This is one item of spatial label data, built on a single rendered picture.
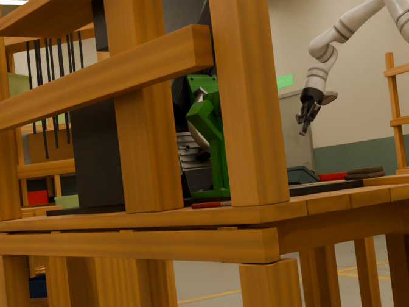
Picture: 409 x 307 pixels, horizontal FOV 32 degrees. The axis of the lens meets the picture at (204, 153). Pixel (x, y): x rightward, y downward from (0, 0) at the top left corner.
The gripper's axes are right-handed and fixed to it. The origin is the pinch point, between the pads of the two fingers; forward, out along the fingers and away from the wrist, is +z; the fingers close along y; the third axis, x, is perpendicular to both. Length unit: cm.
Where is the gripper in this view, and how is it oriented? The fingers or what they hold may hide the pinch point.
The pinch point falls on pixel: (303, 129)
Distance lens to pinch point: 238.1
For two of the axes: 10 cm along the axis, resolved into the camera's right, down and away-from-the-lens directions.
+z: -2.7, 8.7, -4.0
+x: 8.7, 4.0, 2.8
